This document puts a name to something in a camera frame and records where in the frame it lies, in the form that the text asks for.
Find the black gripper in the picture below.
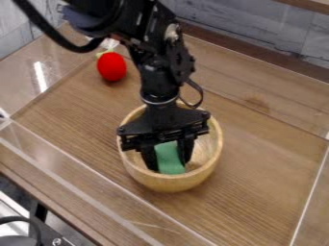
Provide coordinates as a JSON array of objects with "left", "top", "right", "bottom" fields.
[{"left": 116, "top": 102, "right": 211, "bottom": 171}]

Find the green rectangular block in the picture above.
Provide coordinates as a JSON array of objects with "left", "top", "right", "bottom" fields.
[{"left": 154, "top": 141, "right": 184, "bottom": 175}]

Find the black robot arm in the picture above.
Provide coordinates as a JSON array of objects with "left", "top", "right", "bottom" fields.
[{"left": 63, "top": 0, "right": 210, "bottom": 171}]

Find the brown wooden bowl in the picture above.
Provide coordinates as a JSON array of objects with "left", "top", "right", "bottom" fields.
[{"left": 116, "top": 106, "right": 223, "bottom": 193}]

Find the red plush strawberry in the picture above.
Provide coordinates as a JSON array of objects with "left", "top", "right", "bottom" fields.
[{"left": 96, "top": 50, "right": 127, "bottom": 82}]

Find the clear acrylic corner bracket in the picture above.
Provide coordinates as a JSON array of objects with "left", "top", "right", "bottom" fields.
[{"left": 85, "top": 37, "right": 119, "bottom": 51}]

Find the black table leg frame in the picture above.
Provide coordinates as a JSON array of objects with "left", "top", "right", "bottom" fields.
[{"left": 29, "top": 200, "right": 77, "bottom": 246}]

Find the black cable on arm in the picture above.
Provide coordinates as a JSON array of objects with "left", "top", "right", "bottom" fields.
[{"left": 12, "top": 0, "right": 206, "bottom": 110}]

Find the black cable lower left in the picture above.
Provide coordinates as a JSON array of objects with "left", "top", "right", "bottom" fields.
[{"left": 0, "top": 216, "right": 44, "bottom": 246}]

